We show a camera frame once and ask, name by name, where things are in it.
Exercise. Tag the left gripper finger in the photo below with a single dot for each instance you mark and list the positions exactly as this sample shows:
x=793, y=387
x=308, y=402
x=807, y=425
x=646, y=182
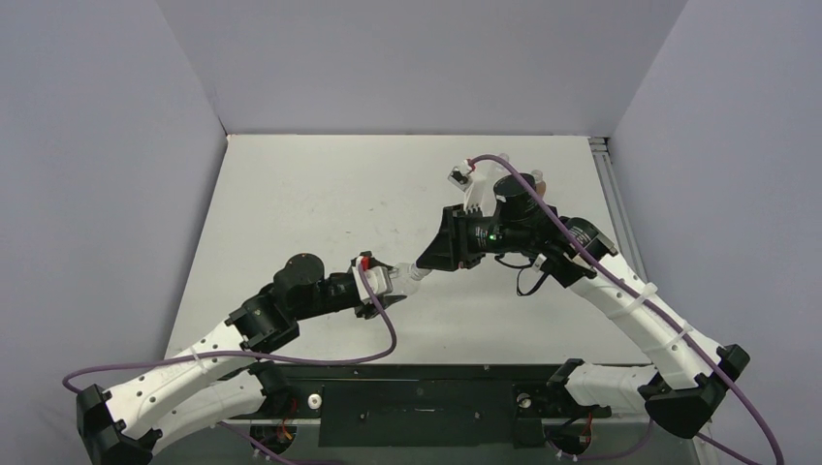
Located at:
x=368, y=310
x=385, y=262

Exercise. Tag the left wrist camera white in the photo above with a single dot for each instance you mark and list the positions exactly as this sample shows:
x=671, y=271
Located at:
x=371, y=277

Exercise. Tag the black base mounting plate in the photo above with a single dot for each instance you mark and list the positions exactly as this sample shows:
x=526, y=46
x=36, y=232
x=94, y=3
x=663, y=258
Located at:
x=410, y=406

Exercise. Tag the clear plastic bottle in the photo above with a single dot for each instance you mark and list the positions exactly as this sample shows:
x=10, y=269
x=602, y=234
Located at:
x=401, y=283

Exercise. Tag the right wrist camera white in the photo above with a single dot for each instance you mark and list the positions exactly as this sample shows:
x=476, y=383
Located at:
x=476, y=181

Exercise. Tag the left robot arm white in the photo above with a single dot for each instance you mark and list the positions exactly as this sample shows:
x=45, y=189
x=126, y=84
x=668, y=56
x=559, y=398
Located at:
x=229, y=371

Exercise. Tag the tea bottle red label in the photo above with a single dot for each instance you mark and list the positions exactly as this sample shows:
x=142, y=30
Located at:
x=540, y=185

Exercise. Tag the blue white bottle cap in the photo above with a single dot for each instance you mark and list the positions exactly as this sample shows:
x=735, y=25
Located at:
x=418, y=274

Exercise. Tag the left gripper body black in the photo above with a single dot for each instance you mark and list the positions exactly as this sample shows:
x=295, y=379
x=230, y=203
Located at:
x=335, y=297

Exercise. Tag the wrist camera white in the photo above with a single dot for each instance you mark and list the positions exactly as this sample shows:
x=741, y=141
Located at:
x=371, y=277
x=476, y=181

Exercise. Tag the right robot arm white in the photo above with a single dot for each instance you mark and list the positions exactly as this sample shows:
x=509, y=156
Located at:
x=684, y=382

